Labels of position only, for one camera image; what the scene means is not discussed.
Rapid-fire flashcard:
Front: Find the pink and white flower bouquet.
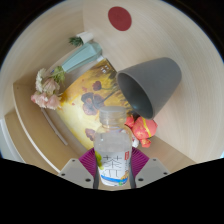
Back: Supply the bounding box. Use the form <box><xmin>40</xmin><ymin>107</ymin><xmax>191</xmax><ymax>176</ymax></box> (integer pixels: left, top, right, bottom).
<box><xmin>30</xmin><ymin>65</ymin><xmax>68</xmax><ymax>111</ymax></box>

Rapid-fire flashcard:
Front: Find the grey plastic cup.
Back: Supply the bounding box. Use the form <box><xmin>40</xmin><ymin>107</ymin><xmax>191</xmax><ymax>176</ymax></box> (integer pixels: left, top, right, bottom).
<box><xmin>116</xmin><ymin>57</ymin><xmax>183</xmax><ymax>120</ymax></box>

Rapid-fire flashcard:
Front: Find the flat round red coaster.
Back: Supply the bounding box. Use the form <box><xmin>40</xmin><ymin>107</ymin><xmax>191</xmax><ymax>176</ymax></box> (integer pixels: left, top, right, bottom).
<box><xmin>107</xmin><ymin>5</ymin><xmax>133</xmax><ymax>32</ymax></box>

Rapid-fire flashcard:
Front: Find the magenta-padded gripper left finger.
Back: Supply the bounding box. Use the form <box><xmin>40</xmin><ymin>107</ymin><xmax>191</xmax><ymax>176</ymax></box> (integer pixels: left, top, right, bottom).
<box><xmin>57</xmin><ymin>147</ymin><xmax>100</xmax><ymax>190</ymax></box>

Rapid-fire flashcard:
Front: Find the tall pale green vase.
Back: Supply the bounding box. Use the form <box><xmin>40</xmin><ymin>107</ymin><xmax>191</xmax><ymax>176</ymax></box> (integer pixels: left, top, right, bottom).
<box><xmin>61</xmin><ymin>41</ymin><xmax>103</xmax><ymax>74</ymax></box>

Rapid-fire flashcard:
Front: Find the light wooden desk shelf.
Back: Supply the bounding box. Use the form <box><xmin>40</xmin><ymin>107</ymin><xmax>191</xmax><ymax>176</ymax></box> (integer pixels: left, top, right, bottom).
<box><xmin>0</xmin><ymin>78</ymin><xmax>81</xmax><ymax>174</ymax></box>

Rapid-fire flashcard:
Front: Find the yellow poppy flower painting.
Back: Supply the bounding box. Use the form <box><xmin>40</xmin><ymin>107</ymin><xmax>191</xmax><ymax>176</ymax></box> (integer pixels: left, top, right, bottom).
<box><xmin>55</xmin><ymin>58</ymin><xmax>134</xmax><ymax>151</ymax></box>

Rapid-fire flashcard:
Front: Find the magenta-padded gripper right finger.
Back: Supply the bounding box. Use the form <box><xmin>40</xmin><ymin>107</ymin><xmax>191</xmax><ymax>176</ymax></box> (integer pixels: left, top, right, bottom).
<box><xmin>128</xmin><ymin>146</ymin><xmax>171</xmax><ymax>190</ymax></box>

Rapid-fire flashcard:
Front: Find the small potted green plant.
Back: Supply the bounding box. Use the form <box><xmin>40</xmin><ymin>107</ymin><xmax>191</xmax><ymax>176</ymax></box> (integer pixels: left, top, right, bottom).
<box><xmin>68</xmin><ymin>31</ymin><xmax>94</xmax><ymax>47</ymax></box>

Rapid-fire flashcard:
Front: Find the clear plastic drink bottle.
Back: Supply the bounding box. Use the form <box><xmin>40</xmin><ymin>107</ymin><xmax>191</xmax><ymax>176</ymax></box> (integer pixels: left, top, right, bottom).
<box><xmin>93</xmin><ymin>105</ymin><xmax>133</xmax><ymax>188</ymax></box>

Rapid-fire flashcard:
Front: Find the red plush mascot toy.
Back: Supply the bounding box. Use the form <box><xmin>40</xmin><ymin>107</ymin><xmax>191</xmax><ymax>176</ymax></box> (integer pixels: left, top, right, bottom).
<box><xmin>124</xmin><ymin>114</ymin><xmax>159</xmax><ymax>149</ymax></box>

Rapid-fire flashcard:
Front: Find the white light bar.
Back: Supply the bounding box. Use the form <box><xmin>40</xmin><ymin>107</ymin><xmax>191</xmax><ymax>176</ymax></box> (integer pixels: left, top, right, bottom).
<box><xmin>40</xmin><ymin>107</ymin><xmax>69</xmax><ymax>147</ymax></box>

